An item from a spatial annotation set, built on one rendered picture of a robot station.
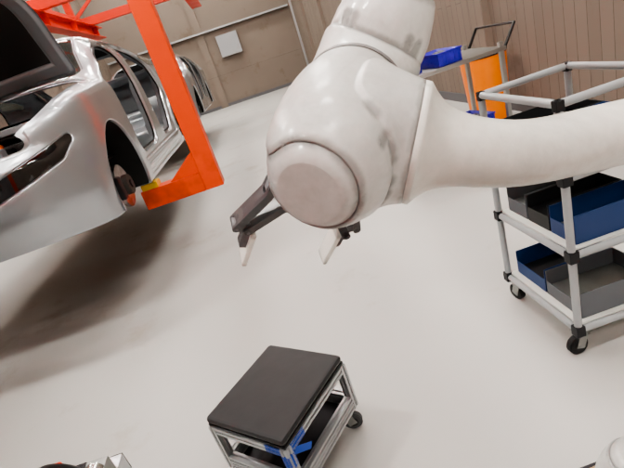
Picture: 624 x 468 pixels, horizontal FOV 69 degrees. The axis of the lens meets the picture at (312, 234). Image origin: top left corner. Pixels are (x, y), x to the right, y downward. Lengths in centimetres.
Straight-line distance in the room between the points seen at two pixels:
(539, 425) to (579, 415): 14
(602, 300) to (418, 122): 172
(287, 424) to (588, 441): 96
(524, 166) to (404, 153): 10
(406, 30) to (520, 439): 152
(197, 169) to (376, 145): 366
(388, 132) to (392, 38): 15
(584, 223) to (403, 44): 142
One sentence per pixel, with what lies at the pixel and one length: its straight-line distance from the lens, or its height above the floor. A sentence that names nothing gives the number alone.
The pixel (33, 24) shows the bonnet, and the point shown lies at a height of 200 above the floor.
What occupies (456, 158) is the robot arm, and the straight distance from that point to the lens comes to 36.
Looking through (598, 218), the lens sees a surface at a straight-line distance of 184.
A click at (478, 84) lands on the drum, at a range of 523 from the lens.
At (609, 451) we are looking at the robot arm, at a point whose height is 64.
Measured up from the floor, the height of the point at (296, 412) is 34.
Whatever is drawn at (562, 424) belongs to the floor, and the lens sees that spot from 184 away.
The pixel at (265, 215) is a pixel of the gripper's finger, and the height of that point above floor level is 118.
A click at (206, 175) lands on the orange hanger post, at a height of 64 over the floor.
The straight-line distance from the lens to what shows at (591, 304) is 199.
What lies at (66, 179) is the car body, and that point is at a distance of 299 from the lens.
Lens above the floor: 137
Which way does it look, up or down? 22 degrees down
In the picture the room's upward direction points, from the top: 19 degrees counter-clockwise
